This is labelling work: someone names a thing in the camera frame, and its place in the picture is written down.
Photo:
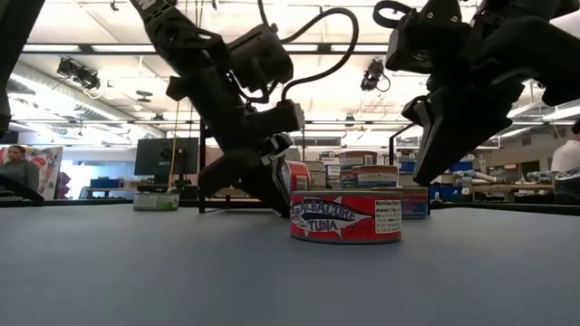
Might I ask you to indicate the white sign blue frame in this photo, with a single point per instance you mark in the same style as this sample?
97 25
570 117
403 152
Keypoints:
333 170

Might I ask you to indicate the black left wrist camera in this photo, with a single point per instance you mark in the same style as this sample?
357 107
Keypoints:
276 118

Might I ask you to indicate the black computer monitor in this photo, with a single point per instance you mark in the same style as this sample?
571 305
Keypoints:
158 156

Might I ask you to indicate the black ceiling spotlight cluster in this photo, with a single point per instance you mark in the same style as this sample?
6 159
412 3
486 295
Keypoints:
79 74

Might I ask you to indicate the blue bin white print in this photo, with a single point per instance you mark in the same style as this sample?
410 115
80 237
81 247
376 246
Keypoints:
439 194

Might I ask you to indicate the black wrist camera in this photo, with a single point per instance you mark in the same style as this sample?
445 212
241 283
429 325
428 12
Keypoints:
426 41
276 118

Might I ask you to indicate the black table frame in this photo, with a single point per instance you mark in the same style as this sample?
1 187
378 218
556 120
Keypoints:
498 208

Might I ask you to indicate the dark round ceiling fixture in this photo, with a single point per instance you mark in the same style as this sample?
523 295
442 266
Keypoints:
144 95

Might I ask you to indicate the blue table mat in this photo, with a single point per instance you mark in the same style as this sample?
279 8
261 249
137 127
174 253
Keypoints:
290 280

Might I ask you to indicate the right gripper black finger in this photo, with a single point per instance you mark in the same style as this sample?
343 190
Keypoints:
457 136
417 111

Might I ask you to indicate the black round object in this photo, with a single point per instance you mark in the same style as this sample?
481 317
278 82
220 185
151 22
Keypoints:
568 181

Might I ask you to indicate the blue crate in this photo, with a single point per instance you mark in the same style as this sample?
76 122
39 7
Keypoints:
105 183

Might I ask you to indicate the blue storage bins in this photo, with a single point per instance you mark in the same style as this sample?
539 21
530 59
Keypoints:
462 166

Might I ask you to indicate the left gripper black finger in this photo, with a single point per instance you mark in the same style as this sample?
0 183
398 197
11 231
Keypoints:
258 185
283 199

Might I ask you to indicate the red albacore tuna can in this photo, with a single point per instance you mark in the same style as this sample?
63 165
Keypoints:
299 177
344 219

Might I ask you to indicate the black ceiling-hung camera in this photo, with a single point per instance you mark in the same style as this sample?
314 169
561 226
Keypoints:
374 74

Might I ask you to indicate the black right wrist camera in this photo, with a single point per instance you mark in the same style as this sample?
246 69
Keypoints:
426 41

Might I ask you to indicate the wooden workbench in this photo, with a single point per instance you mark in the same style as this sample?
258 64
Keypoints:
512 187

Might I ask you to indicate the colourful printed cloth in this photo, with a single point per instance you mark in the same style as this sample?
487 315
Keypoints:
49 169

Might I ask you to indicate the thin black gantry frame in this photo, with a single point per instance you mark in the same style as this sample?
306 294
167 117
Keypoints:
302 145

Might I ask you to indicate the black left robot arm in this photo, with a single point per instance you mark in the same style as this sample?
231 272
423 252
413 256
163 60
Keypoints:
199 68

